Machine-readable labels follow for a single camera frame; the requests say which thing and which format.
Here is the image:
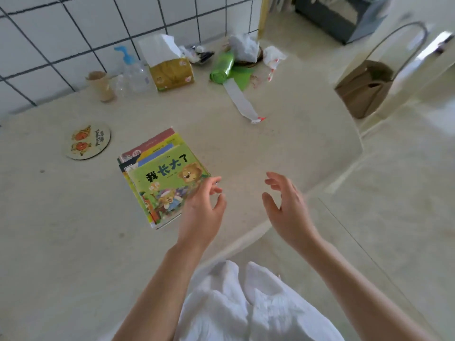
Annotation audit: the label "person's left hand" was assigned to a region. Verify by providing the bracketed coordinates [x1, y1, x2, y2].
[176, 175, 228, 252]

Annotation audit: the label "person's right hand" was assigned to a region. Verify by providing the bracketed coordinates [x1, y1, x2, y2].
[261, 171, 322, 251]

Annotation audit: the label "light blue cover book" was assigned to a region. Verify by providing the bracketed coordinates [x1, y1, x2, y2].
[136, 142, 177, 167]

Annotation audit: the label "book stack with green cover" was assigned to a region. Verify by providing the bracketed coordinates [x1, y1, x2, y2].
[120, 133, 185, 174]

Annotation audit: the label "red cover book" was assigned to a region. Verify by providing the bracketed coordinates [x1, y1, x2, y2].
[118, 127, 175, 164]

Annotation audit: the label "person's left forearm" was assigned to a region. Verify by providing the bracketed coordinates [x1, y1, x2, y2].
[113, 241, 207, 341]

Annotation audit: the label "person's right forearm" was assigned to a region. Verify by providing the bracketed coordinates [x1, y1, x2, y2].
[302, 234, 434, 341]

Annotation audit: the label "person's white trousers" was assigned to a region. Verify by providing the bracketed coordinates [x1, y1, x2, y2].
[174, 260, 346, 341]

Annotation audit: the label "beige speckled table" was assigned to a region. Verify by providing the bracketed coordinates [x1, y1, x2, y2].
[0, 35, 364, 341]

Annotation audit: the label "round cartoon coaster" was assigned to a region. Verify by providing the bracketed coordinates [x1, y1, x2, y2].
[65, 124, 111, 161]

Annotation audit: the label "yellow tissue pack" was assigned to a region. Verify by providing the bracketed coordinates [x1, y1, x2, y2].
[137, 33, 195, 93]

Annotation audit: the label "brown handbag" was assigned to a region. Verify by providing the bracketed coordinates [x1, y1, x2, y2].
[334, 21, 431, 119]

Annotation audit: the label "green bin bag roll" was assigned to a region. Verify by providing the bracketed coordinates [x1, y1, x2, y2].
[209, 50, 262, 91]

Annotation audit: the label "small clear bottle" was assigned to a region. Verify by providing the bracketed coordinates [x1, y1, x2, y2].
[114, 72, 130, 98]

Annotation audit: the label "clear blue pump bottle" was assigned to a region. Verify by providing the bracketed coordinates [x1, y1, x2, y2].
[113, 45, 153, 95]

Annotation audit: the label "beige cup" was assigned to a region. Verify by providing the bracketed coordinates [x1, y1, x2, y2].
[86, 71, 115, 103]

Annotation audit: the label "white dining chair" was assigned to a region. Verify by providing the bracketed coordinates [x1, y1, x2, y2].
[355, 30, 455, 137]

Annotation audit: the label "white red plastic bag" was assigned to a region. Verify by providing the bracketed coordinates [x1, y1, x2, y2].
[262, 45, 287, 82]

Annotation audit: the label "tray of small items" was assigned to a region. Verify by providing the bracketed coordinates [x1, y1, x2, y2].
[179, 44, 216, 65]

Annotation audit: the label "brown woven basket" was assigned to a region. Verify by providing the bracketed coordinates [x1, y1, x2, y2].
[234, 45, 264, 68]

